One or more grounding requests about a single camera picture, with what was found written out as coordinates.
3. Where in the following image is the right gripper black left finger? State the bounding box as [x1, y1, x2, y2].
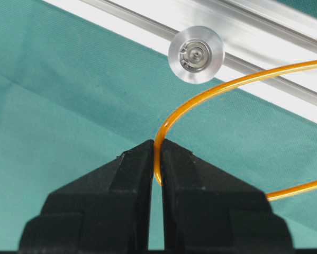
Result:
[18, 140, 153, 253]

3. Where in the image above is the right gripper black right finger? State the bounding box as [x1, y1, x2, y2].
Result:
[161, 140, 295, 253]

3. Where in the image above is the orange rubber band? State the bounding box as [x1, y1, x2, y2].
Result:
[153, 60, 317, 201]

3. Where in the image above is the right silver pulley shaft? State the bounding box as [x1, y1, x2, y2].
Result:
[168, 26, 225, 84]

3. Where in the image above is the green cloth mat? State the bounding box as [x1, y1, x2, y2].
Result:
[0, 1, 317, 250]

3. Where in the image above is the aluminium extrusion rail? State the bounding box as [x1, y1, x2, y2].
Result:
[41, 0, 317, 128]

